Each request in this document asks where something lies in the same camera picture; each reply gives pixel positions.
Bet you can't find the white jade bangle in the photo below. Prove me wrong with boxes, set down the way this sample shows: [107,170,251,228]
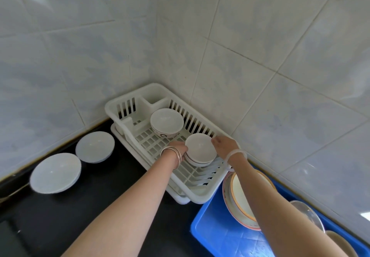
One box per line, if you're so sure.
[225,149,248,169]

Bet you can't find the plain white bowl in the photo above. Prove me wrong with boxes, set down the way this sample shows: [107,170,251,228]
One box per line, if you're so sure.
[185,147,217,166]
[185,133,217,163]
[75,131,116,164]
[185,149,216,168]
[30,153,82,194]

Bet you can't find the tan bowl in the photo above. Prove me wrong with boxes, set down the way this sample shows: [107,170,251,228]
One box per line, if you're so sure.
[326,230,359,257]

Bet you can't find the large white bowl black print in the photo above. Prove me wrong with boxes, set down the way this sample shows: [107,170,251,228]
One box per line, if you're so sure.
[150,108,185,139]

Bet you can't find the person's right forearm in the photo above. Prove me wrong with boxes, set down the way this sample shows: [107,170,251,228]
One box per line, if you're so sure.
[231,160,349,257]

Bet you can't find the white plastic dish rack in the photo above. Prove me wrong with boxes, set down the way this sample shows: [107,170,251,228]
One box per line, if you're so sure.
[104,83,242,205]

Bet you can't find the person's right hand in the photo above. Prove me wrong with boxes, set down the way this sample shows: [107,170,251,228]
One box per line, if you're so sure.
[211,135,241,161]

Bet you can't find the person's left forearm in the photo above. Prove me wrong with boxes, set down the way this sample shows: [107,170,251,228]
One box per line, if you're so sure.
[62,155,180,257]

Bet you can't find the pink rimmed elephant plate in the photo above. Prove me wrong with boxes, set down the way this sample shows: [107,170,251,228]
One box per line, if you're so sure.
[222,171,262,231]

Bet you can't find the silver wrist bangles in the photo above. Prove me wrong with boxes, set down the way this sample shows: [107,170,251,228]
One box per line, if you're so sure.
[160,146,183,170]

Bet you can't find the thin rusty wire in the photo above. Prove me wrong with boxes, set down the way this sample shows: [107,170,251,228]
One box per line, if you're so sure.
[0,182,30,204]

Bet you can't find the person's left hand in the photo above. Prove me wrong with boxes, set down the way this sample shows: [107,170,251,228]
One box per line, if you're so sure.
[167,141,189,162]

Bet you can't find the orange rimmed cream bowl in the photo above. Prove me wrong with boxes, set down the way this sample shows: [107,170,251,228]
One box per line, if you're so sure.
[230,169,277,223]

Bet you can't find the white drip tray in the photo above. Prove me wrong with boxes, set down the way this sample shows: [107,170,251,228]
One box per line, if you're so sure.
[111,122,191,205]

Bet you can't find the stainless steel bowl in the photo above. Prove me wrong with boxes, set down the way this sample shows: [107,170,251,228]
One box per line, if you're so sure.
[290,200,326,233]

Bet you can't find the black countertop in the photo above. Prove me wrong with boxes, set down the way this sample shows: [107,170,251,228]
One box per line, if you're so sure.
[0,119,216,257]

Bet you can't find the blue plastic tray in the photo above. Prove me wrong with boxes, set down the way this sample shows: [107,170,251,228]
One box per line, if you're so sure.
[190,164,370,257]

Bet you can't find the dark green glass stove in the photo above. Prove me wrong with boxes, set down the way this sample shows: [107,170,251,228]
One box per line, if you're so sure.
[0,219,32,257]

